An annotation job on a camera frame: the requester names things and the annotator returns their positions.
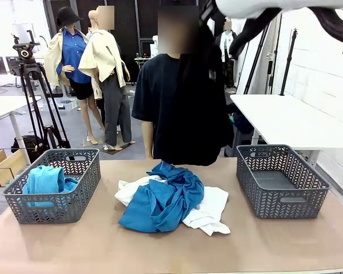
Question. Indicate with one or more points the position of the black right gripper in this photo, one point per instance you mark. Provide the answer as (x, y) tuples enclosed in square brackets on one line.
[(210, 10)]

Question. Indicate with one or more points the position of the black garment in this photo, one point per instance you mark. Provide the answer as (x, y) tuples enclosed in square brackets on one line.
[(203, 114)]

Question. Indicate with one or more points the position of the dark blue garment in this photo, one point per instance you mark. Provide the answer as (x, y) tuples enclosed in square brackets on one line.
[(160, 205)]

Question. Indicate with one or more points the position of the white garment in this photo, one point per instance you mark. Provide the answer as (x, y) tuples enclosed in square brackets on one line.
[(211, 211)]

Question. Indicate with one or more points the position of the light blue garment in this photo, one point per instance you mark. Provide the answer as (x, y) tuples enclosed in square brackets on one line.
[(45, 179)]

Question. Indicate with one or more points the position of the mannequin in white shirt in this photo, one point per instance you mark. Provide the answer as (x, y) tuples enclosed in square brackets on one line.
[(227, 42)]

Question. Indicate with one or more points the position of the black folded light stand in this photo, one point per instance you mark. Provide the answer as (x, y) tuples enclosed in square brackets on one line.
[(254, 65)]

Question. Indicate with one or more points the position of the person in black t-shirt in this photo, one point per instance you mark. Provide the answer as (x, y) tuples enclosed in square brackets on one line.
[(157, 91)]

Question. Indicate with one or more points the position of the black upright light stand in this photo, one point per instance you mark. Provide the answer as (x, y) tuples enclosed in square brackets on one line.
[(288, 62)]

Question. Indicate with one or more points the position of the mannequin in cream jacket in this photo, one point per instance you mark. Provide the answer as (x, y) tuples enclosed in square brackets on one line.
[(101, 57)]

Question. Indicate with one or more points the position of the dark clothes pile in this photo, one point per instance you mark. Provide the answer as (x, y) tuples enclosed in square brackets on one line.
[(241, 122)]

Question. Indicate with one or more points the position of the dark grey step stool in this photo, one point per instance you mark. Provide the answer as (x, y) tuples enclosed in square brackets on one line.
[(241, 140)]

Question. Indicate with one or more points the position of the mannequin in blue shirt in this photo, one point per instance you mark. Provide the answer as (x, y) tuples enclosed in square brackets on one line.
[(73, 57)]

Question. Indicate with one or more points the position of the white table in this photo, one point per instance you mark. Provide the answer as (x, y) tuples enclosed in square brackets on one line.
[(3, 107), (288, 122)]

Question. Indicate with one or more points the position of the black brimmed hat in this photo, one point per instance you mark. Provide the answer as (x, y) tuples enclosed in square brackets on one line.
[(67, 17)]

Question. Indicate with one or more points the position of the black monitor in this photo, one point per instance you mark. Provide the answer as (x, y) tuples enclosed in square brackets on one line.
[(11, 63)]

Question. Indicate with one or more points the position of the dark grey woven-pattern basket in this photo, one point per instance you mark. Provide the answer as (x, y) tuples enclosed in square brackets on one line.
[(274, 209), (60, 211)]

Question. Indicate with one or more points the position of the black bag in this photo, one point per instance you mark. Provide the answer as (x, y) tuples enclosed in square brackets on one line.
[(31, 145)]

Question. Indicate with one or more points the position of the black camera tripod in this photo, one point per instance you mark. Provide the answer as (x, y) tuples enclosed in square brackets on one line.
[(31, 85)]

